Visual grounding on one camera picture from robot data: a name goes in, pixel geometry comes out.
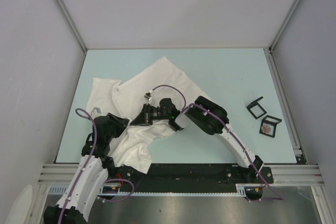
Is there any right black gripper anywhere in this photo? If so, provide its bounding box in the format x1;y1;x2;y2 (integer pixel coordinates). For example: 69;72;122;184
131;104;170;126

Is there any white t-shirt garment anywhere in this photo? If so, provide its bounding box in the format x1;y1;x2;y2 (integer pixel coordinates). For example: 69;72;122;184
86;57;209;173

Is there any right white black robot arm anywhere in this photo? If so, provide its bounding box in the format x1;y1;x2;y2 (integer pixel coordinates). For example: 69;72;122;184
130;96;264;183

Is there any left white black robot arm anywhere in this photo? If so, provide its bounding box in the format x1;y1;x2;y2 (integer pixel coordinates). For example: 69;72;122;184
43;108;135;223

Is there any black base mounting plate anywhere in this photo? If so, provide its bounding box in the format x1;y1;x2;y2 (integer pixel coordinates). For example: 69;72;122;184
114;164;262;194

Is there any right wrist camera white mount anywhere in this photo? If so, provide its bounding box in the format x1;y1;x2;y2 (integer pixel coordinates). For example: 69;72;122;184
144;90;153;104

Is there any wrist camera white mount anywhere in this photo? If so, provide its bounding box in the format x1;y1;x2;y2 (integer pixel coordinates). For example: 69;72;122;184
144;90;153;104
90;107;102;119

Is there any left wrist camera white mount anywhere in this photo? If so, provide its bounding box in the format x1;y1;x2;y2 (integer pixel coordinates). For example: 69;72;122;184
90;107;102;119

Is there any upper black square frame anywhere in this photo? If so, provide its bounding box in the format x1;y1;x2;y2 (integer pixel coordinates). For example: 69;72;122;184
246;96;267;120

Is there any black square frame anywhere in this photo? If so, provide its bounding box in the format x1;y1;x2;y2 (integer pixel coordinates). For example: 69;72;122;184
246;96;267;120
259;115;282;138

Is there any grey slotted cable duct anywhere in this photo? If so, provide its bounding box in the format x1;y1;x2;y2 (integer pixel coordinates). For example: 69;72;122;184
48;183;263;198

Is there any lower black square frame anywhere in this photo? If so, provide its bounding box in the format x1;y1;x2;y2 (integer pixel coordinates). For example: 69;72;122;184
259;115;282;138

